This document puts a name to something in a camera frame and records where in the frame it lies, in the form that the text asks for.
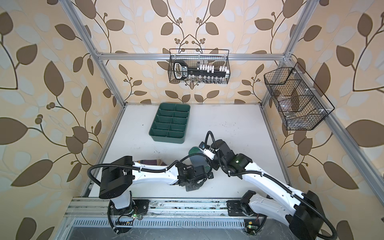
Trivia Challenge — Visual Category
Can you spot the purple sock beige toe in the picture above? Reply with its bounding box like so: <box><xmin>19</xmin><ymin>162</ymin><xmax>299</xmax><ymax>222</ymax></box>
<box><xmin>138</xmin><ymin>159</ymin><xmax>167</xmax><ymax>166</ymax></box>

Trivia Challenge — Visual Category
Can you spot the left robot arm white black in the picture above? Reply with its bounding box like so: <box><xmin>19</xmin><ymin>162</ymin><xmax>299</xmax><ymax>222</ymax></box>
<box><xmin>87</xmin><ymin>151</ymin><xmax>216</xmax><ymax>210</ymax></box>

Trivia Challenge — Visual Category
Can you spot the black wire basket wall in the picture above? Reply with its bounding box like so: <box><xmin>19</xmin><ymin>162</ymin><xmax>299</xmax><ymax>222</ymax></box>
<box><xmin>168</xmin><ymin>48</ymin><xmax>231</xmax><ymax>85</ymax></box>
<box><xmin>264</xmin><ymin>63</ymin><xmax>335</xmax><ymax>131</ymax></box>

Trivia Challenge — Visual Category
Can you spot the blue grey sock green toe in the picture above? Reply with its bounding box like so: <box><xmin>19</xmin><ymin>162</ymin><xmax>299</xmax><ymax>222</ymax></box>
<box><xmin>189</xmin><ymin>147</ymin><xmax>209</xmax><ymax>171</ymax></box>

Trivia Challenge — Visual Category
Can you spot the black wire basket right wall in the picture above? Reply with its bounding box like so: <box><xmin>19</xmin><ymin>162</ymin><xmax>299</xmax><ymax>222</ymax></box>
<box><xmin>264</xmin><ymin>63</ymin><xmax>335</xmax><ymax>131</ymax></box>

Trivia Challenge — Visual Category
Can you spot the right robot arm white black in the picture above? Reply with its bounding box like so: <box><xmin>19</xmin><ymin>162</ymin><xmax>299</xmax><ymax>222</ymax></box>
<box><xmin>200</xmin><ymin>140</ymin><xmax>338</xmax><ymax>240</ymax></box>

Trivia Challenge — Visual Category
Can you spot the green divided plastic tray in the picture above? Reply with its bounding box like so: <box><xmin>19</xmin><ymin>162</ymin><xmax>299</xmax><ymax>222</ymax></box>
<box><xmin>149</xmin><ymin>103</ymin><xmax>191</xmax><ymax>144</ymax></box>

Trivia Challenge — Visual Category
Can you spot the black tool in basket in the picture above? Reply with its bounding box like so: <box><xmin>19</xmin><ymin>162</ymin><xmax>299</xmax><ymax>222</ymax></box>
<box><xmin>171</xmin><ymin>60</ymin><xmax>231</xmax><ymax>80</ymax></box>

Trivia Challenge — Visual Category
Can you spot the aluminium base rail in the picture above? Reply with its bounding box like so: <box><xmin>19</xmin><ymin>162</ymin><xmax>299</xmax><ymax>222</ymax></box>
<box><xmin>63</xmin><ymin>195</ymin><xmax>299</xmax><ymax>232</ymax></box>

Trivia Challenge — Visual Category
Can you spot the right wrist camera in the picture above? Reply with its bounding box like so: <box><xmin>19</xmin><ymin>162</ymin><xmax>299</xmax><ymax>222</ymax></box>
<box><xmin>199</xmin><ymin>142</ymin><xmax>216</xmax><ymax>161</ymax></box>

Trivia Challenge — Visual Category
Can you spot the black wire basket back wall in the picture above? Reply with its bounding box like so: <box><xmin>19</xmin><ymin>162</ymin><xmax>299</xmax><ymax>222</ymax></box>
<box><xmin>168</xmin><ymin>48</ymin><xmax>231</xmax><ymax>85</ymax></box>

